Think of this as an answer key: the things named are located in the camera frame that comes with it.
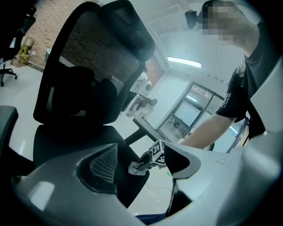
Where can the white cloth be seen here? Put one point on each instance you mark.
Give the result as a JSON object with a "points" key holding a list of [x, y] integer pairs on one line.
{"points": [[134, 168]]}

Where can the black-framed glass door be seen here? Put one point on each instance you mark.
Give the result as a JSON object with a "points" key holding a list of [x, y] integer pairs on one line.
{"points": [[190, 110]]}

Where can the cluttered clear-box table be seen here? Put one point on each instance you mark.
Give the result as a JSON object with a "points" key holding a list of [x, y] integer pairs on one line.
{"points": [[141, 106]]}

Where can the person's right forearm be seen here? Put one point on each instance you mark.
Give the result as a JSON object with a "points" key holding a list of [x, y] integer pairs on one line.
{"points": [[203, 132]]}

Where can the black chair armrest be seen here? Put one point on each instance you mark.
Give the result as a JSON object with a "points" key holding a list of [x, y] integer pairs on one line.
{"points": [[146, 126], [7, 132]]}

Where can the black mesh chair backrest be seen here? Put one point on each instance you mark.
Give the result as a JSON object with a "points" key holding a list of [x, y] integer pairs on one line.
{"points": [[99, 44]]}

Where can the black swivel office chair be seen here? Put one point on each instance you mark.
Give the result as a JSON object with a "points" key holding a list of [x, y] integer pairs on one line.
{"points": [[13, 44]]}

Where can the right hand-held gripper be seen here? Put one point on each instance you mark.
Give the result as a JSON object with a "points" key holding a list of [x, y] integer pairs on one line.
{"points": [[158, 152]]}

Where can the person's head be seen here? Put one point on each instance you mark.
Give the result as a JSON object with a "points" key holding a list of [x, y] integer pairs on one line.
{"points": [[230, 24]]}

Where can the long ceiling light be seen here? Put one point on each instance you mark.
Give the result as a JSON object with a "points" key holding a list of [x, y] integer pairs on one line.
{"points": [[184, 61]]}

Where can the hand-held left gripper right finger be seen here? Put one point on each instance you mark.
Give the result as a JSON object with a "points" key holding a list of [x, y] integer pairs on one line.
{"points": [[179, 162]]}

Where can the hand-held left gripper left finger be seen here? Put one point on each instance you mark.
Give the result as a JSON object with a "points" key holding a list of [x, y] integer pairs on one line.
{"points": [[102, 164]]}

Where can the black chair seat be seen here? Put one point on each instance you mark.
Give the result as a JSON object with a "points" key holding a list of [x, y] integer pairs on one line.
{"points": [[66, 141]]}

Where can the black head-worn camera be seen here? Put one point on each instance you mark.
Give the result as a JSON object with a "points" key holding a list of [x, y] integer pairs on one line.
{"points": [[192, 18]]}

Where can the cardboard boxes with yellow print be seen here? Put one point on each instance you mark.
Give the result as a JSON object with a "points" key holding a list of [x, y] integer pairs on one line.
{"points": [[24, 54]]}

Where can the person's black t-shirt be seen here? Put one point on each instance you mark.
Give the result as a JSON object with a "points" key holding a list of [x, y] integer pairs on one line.
{"points": [[249, 77]]}

